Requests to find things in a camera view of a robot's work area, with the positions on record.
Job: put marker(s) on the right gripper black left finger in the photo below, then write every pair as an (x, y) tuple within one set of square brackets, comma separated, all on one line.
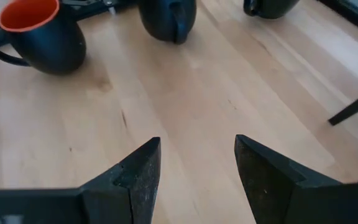
[(120, 199)]

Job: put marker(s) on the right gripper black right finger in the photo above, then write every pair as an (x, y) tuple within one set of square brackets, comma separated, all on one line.
[(284, 199)]

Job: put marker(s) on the all-black coffee mug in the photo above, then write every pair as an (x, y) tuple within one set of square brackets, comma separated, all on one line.
[(272, 9), (160, 21)]

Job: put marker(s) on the black mug orange interior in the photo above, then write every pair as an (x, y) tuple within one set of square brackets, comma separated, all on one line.
[(51, 46)]

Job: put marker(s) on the black shelf support post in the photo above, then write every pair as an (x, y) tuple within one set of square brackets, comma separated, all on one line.
[(356, 105)]

